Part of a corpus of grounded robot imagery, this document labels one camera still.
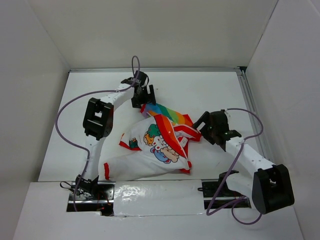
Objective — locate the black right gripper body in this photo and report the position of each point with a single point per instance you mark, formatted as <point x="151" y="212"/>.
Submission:
<point x="208" y="132"/>

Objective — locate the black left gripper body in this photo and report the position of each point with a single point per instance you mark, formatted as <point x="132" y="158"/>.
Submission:
<point x="143" y="98"/>

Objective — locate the rainbow white red kids jacket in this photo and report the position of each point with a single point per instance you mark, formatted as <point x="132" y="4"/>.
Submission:
<point x="159" y="145"/>

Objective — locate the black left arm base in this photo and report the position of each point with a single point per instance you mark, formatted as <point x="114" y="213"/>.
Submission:
<point x="90" y="196"/>

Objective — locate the silver taped front panel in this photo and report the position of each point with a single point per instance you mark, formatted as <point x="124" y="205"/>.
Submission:
<point x="158" y="198"/>

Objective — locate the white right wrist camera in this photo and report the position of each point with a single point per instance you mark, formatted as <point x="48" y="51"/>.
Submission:
<point x="227" y="114"/>

